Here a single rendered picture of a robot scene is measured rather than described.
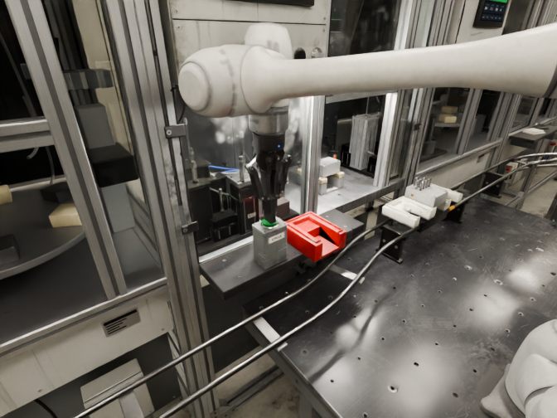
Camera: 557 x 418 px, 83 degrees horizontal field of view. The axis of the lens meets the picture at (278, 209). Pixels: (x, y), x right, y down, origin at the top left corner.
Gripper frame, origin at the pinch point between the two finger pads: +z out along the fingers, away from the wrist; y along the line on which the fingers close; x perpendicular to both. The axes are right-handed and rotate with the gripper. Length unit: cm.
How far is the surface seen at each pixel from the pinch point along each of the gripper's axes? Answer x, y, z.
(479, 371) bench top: 48, -33, 39
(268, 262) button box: 2.8, 2.7, 14.2
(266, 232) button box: 2.8, 3.2, 4.5
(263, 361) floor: -30, -16, 107
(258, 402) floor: -15, -2, 107
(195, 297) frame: -11.3, 19.3, 27.7
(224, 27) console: -9.6, 4.3, -40.9
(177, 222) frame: -10.5, 20.8, 1.4
